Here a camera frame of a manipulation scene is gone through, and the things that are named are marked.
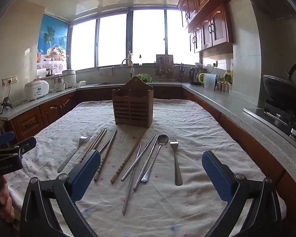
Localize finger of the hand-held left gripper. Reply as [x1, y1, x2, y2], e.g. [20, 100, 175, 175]
[0, 131, 16, 151]
[14, 136, 37, 157]

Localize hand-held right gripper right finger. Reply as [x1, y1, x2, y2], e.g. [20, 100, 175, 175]
[202, 150, 283, 237]

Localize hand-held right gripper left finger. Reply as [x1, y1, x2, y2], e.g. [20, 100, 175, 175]
[19, 150, 101, 237]

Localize metal fork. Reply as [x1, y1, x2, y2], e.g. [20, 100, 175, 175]
[169, 139, 183, 186]
[57, 135, 92, 173]

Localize wooden chopstick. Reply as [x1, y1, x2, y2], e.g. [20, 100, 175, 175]
[85, 128, 108, 155]
[93, 129, 118, 182]
[110, 129, 148, 184]
[78, 128, 105, 165]

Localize metal chopstick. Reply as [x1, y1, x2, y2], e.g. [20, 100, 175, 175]
[120, 133, 157, 182]
[98, 139, 111, 154]
[122, 142, 142, 215]
[133, 134, 160, 191]

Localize metal spoon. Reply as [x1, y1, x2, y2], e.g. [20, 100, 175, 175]
[141, 134, 170, 183]

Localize wooden utensil holder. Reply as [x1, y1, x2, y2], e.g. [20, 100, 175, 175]
[112, 76, 154, 129]

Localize person's left hand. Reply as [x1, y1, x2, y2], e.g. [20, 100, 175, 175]
[0, 175, 16, 224]

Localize small black tripod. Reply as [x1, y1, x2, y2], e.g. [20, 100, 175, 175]
[0, 97, 13, 115]

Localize white rice cooker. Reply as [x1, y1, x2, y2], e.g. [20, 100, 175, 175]
[24, 79, 50, 102]

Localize floral white tablecloth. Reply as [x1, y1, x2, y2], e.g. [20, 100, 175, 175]
[6, 99, 287, 237]

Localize grey kitchen countertop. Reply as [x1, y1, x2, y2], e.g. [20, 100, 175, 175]
[0, 81, 296, 178]

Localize small white kitchen appliance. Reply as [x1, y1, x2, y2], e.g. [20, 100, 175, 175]
[53, 77, 67, 91]

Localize white electric pot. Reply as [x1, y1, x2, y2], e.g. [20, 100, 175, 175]
[62, 69, 77, 88]

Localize black gas stove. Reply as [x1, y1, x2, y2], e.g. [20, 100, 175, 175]
[243, 100, 296, 139]

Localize row of spice jars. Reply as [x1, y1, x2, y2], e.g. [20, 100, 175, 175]
[217, 80, 231, 93]

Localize black electric kettle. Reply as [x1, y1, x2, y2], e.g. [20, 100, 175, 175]
[189, 67, 200, 86]

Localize dish cloth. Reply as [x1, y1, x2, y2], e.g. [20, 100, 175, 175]
[99, 67, 114, 77]

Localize tropical fruit printed blind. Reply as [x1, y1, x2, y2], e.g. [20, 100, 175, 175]
[37, 13, 69, 70]

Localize black wok with lid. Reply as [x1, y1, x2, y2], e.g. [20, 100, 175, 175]
[263, 63, 296, 111]

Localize basket of green vegetables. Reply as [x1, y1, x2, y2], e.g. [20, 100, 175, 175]
[134, 73, 154, 82]

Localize chrome sink faucet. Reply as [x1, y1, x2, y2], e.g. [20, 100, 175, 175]
[121, 58, 135, 78]

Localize hanging kitchen utensil rack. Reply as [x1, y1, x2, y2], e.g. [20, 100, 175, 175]
[154, 54, 177, 81]

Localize kitchen window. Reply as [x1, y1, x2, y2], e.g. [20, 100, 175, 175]
[68, 7, 203, 71]

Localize wooden upper cabinets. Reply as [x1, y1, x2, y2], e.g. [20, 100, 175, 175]
[177, 0, 238, 53]

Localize wall socket strip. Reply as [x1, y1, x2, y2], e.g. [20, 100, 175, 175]
[2, 75, 18, 86]

